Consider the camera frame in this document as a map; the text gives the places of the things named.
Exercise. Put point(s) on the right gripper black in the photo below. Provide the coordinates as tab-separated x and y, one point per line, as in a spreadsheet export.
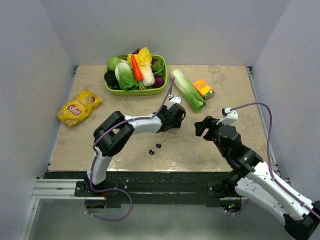
210	122

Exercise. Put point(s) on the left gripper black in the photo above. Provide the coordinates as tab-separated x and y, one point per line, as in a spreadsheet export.
177	123

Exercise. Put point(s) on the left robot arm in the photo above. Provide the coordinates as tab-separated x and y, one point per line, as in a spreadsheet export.
113	134

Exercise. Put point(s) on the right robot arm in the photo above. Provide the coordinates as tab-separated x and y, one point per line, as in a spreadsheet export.
251	178

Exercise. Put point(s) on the napa cabbage on table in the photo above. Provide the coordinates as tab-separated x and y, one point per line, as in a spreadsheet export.
188	90

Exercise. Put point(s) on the green plastic basket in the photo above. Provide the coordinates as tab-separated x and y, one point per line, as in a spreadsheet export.
149	91

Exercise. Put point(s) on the orange juice carton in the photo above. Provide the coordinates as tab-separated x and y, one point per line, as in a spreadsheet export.
205	91

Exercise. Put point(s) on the purple onion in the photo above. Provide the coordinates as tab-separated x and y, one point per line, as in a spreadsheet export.
158	82

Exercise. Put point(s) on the orange toy carrot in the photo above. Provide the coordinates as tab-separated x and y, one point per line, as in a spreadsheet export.
137	73

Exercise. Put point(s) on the green white bok choy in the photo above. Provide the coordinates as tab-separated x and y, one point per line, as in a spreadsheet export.
125	77

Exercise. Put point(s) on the yellow white cabbage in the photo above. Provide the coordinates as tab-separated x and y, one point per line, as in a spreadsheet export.
144	61

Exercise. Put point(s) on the dark leafy vegetable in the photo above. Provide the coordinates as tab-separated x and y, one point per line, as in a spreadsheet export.
111	80

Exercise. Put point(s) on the round green vegetable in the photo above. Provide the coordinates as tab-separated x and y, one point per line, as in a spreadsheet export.
113	62

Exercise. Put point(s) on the yellow Lays chips bag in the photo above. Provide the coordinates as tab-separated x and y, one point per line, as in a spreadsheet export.
78	108

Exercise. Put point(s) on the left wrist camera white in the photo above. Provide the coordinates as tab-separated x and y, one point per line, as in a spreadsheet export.
174	100

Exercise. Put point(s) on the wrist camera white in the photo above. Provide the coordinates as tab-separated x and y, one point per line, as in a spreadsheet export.
174	100
229	116

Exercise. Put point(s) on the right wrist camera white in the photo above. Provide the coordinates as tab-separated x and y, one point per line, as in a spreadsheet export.
229	116

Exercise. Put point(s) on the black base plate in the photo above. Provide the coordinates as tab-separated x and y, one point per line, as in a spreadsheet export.
163	188

